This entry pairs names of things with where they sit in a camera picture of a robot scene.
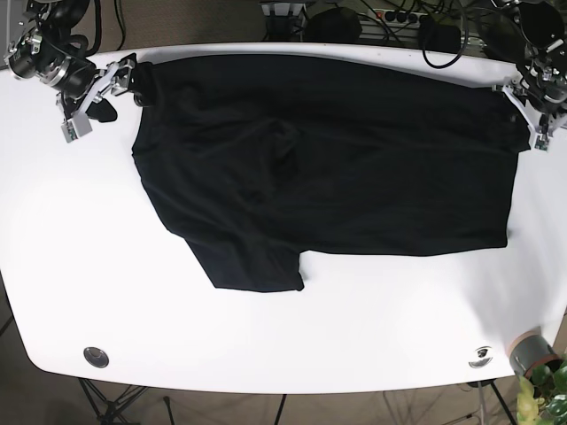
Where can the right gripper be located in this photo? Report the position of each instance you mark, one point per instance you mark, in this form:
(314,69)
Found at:
(82,94)

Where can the green plant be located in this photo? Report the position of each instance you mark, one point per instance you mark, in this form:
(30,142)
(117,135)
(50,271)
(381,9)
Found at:
(542,397)

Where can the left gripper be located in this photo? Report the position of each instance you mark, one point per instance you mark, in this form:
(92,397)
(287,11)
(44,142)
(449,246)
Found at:
(539,94)

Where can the right metal table grommet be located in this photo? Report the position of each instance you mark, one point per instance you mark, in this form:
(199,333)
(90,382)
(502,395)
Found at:
(482,356)

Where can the grey plant pot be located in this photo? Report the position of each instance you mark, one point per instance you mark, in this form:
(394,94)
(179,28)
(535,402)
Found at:
(529,351)

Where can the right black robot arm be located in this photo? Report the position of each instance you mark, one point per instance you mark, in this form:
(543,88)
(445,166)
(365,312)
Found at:
(47,50)

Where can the black T-shirt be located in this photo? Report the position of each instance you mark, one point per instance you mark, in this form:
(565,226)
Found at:
(254,159)

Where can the metal table grommet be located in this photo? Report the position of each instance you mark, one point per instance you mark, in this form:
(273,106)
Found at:
(482,356)
(96,357)

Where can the left metal table grommet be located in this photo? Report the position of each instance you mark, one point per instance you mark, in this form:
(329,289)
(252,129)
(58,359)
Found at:
(96,357)

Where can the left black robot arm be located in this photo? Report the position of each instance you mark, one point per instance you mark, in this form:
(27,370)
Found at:
(531,35)

